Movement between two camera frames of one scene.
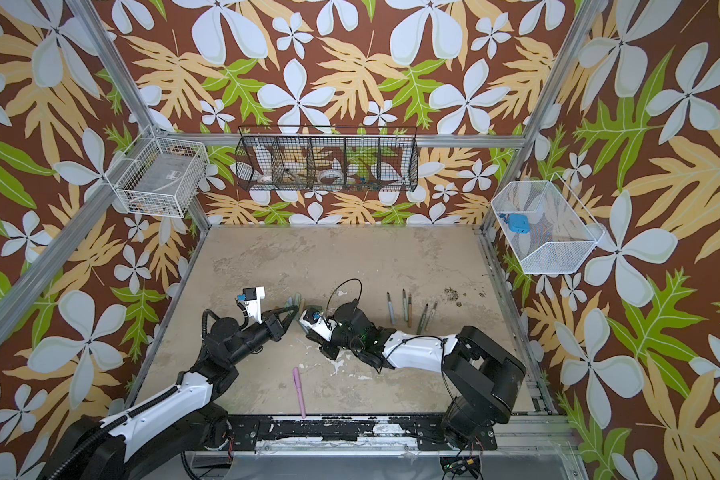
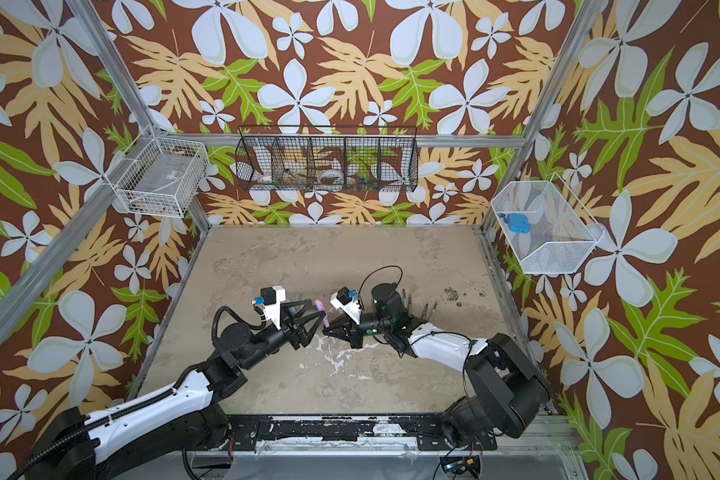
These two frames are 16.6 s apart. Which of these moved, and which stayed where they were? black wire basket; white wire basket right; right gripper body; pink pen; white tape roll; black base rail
Moved: pink pen; right gripper body
Stayed: black base rail; white tape roll; black wire basket; white wire basket right
